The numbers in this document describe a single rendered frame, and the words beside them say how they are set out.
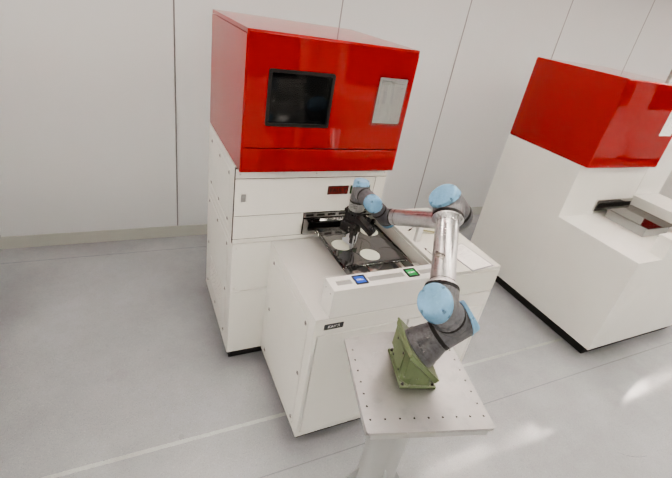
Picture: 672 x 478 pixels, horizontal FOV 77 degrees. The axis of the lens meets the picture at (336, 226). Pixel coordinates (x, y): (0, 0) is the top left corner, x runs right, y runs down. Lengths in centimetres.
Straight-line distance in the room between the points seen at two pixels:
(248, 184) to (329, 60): 66
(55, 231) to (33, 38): 135
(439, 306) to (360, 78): 110
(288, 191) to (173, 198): 171
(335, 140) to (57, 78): 199
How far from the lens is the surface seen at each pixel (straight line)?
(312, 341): 184
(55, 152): 354
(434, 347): 154
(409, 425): 152
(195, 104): 343
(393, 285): 184
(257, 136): 191
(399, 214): 189
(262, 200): 210
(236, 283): 233
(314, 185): 216
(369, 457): 198
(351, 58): 198
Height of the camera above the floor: 197
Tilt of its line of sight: 28 degrees down
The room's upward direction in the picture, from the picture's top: 10 degrees clockwise
